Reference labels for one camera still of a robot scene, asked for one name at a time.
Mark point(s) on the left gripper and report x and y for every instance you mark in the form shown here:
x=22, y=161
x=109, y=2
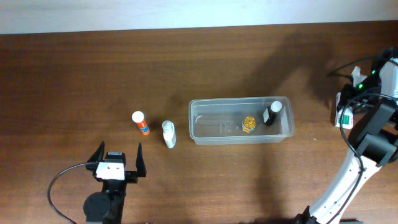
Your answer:
x=132, y=177

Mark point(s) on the white green medicine box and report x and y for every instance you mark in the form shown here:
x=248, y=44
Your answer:
x=347, y=119

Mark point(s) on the white spray bottle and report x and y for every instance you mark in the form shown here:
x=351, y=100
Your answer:
x=169, y=134

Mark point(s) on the dark bottle white cap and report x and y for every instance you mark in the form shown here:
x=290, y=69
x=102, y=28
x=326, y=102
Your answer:
x=271, y=112

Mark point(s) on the small jar gold lid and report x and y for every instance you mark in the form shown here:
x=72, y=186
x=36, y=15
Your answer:
x=248, y=124

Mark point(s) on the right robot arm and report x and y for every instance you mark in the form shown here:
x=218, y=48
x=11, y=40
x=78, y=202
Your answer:
x=371, y=147

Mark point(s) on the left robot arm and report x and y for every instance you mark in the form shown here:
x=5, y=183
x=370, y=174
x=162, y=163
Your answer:
x=106, y=206

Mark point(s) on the clear plastic container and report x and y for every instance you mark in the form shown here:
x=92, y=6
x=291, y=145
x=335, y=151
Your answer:
x=219, y=121

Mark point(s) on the orange tube white cap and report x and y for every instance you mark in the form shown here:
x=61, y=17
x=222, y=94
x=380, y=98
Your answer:
x=139, y=118

